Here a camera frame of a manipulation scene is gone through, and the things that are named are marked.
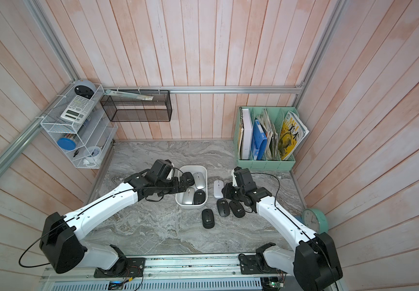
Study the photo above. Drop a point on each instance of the black wire basket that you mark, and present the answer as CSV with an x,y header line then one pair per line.
x,y
128,110

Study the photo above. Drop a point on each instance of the blue lid jar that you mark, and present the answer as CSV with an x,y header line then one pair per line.
x,y
67,142

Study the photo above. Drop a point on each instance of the white mouse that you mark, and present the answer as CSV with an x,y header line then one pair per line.
x,y
218,189

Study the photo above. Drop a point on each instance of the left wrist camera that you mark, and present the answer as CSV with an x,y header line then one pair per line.
x,y
159,170

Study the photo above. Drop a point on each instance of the ruler on basket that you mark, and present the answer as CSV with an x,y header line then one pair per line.
x,y
133,96

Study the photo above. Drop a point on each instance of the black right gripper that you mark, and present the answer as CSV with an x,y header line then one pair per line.
x,y
228,193

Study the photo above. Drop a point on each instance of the white book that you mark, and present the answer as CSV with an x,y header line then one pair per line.
x,y
247,134

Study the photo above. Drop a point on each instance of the beige book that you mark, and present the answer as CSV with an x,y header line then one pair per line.
x,y
239,137

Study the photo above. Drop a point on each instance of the white storage box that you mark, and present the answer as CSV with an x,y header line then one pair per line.
x,y
193,169

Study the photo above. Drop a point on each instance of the silver mouse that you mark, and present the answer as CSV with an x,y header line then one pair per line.
x,y
199,180
187,197

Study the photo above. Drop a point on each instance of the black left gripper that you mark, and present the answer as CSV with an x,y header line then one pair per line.
x,y
175,188

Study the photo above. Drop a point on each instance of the aluminium front rail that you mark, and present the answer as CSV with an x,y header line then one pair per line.
x,y
159,267

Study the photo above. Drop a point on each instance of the white calculator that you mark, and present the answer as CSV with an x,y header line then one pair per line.
x,y
78,110

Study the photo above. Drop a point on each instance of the green plastic file organizer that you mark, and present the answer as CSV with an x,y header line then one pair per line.
x,y
277,115

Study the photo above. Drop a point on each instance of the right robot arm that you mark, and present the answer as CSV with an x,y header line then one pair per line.
x,y
313,259

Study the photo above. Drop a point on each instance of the green round alarm clock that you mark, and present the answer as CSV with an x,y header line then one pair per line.
x,y
315,220

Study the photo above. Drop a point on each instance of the yellow cover magazine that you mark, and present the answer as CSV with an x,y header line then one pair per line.
x,y
293,131

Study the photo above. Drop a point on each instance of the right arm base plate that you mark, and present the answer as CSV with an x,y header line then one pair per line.
x,y
255,264

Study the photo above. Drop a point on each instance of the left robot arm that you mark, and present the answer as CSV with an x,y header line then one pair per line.
x,y
62,239

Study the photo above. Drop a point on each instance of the blue binder folder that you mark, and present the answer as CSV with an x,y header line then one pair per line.
x,y
259,141

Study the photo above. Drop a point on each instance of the white wire shelf rack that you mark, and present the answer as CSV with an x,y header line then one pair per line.
x,y
97,130

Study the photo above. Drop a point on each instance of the round grey speaker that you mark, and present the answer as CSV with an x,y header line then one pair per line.
x,y
84,88

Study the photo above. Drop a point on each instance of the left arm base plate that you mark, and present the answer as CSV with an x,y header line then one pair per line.
x,y
125,267

